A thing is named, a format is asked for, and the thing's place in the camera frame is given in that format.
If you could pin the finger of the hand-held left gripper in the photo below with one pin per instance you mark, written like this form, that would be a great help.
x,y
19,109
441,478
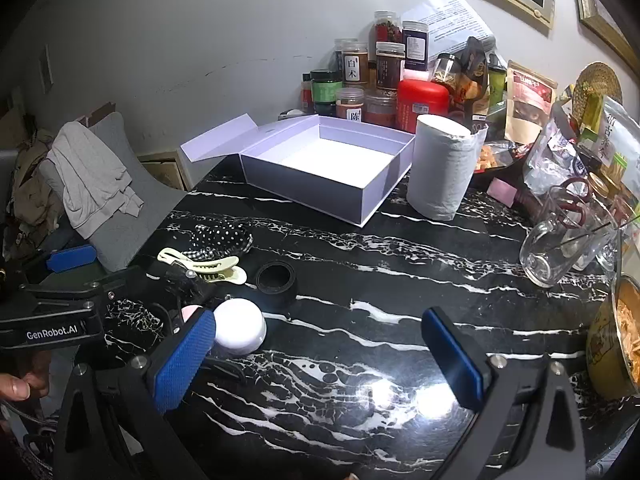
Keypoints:
x,y
70,258
135,290

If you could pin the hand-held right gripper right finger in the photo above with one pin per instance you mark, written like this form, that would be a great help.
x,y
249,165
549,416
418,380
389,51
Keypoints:
x,y
455,360

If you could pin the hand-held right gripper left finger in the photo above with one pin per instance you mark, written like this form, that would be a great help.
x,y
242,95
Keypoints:
x,y
182,360

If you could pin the pink round container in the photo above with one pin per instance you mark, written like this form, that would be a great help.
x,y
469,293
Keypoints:
x,y
189,314

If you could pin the black bow hair clip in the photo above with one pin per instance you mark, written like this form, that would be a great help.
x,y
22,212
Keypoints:
x,y
192,287

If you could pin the white round case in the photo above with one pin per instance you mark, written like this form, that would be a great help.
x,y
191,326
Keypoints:
x,y
240,325

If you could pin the black white gingham scrunchie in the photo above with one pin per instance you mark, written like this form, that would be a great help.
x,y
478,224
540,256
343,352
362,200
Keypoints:
x,y
200,255

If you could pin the cream hair claw clip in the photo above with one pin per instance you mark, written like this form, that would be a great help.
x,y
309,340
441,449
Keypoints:
x,y
215,267

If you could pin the black polka dot hair clip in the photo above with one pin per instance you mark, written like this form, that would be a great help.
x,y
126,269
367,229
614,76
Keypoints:
x,y
225,237

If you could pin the black tape roll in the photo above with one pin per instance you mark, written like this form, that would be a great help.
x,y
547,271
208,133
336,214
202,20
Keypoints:
x,y
275,290

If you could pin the lavender gift box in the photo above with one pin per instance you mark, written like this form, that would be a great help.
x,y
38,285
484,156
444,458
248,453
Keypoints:
x,y
300,180

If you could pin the person's left hand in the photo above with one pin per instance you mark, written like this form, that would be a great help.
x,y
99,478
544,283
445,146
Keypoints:
x,y
20,385

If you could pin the grey chair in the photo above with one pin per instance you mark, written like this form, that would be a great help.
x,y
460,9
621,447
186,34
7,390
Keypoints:
x,y
120,245

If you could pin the light grey garment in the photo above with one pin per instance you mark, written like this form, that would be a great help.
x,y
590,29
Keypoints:
x,y
90,185

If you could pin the pile of brown clothes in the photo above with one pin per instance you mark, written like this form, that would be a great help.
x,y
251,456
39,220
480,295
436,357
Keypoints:
x,y
35,190

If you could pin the cardboard box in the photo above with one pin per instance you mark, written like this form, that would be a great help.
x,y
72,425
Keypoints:
x,y
160,172

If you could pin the clear drinking glass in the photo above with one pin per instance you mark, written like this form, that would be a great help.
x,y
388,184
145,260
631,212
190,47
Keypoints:
x,y
550,255

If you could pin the bowl of noodles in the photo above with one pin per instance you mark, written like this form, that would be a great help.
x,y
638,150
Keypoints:
x,y
615,355

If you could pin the pink sticky note pad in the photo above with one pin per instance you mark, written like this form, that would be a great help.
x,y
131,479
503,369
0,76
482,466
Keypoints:
x,y
504,191

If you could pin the red scissors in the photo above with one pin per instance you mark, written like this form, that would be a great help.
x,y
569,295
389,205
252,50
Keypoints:
x,y
572,200

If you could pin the clear silver plastic bag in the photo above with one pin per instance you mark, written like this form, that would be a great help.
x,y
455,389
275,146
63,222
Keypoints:
x,y
555,155

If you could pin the red canister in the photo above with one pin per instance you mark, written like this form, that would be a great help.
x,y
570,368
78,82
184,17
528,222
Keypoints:
x,y
420,107

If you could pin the small jar with red label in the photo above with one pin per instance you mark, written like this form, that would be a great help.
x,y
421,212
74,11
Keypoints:
x,y
307,95

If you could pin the jar with brown label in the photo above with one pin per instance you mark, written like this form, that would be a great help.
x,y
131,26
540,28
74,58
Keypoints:
x,y
380,110

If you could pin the short black jar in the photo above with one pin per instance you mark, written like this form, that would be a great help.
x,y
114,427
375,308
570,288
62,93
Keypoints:
x,y
325,108

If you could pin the red brown snack pouch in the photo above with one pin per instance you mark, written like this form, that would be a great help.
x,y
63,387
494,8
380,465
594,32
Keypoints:
x,y
530,105

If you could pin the jar of orange peel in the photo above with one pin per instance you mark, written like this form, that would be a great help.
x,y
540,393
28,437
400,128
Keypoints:
x,y
350,105

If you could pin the black jar with green label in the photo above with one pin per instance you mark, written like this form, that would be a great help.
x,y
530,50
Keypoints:
x,y
326,87

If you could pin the white green snack bag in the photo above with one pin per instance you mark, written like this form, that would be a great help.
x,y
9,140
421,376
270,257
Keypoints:
x,y
620,130

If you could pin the black snack bag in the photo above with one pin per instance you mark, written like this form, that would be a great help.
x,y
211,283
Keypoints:
x,y
472,75

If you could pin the pink bottle cap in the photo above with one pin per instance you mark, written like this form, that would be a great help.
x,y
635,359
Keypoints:
x,y
416,74

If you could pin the glass jar with black lid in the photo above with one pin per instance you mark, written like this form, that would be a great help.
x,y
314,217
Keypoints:
x,y
444,67

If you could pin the jar with golden label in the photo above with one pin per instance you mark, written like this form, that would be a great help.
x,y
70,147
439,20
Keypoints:
x,y
372,75

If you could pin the jar with white label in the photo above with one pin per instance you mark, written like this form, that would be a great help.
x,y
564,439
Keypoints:
x,y
355,67

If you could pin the woven straw hat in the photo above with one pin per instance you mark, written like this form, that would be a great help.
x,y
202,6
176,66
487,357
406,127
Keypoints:
x,y
597,85

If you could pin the clear jar with dark label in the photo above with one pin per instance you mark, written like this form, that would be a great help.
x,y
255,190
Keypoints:
x,y
416,45

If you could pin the tall jar of dried flowers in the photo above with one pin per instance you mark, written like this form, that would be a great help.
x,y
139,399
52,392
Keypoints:
x,y
386,35

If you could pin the printed paper sheet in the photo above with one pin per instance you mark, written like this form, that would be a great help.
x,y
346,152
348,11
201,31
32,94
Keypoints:
x,y
450,15

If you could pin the large gold picture frame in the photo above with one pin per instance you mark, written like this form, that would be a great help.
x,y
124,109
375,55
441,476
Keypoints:
x,y
600,15

